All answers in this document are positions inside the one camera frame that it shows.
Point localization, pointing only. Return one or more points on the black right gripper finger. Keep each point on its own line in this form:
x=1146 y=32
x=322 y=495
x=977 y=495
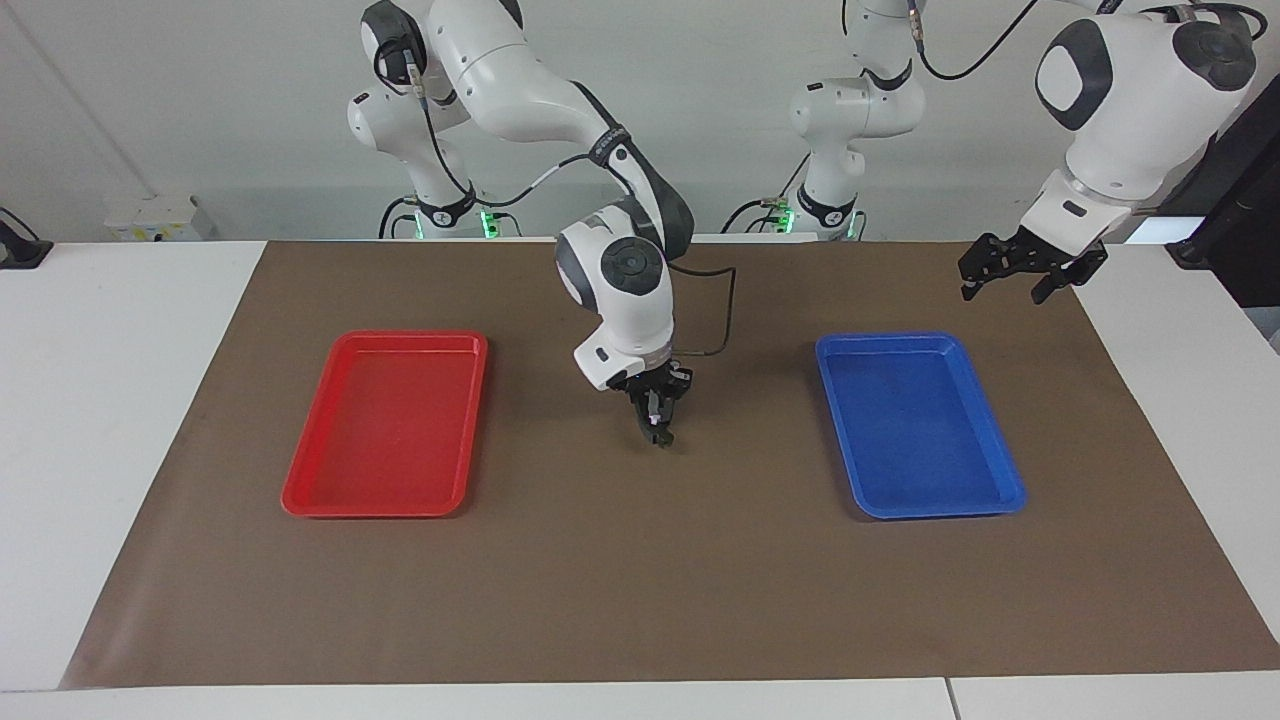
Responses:
x=642 y=410
x=664 y=405

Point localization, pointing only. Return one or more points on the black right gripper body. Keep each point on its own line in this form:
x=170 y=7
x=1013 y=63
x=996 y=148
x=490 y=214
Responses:
x=660 y=380

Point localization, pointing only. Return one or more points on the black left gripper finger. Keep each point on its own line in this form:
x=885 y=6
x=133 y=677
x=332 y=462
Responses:
x=973 y=275
x=1053 y=283

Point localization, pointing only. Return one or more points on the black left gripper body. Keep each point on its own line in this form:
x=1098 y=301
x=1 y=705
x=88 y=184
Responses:
x=1040 y=250

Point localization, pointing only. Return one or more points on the black curved tool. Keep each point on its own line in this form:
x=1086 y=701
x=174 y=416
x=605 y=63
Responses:
x=654 y=415

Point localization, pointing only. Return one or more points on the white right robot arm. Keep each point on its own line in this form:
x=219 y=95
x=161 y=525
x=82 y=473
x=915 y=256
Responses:
x=630 y=310

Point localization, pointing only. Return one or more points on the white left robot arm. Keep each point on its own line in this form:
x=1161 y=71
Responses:
x=1130 y=120

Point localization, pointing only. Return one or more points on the blue plastic tray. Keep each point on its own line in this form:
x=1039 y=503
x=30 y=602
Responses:
x=920 y=430

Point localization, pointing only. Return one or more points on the brown table mat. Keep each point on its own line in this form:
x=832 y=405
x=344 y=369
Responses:
x=640 y=580

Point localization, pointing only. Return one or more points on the black panel stand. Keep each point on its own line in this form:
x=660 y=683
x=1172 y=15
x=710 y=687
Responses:
x=1250 y=220

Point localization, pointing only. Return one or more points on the red plastic tray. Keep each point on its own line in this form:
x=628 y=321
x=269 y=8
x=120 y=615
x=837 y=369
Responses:
x=390 y=430

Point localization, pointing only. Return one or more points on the white wall socket box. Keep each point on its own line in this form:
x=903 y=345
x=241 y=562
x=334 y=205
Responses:
x=155 y=215

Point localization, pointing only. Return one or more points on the small black clamp mount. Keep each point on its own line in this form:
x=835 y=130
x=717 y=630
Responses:
x=22 y=250

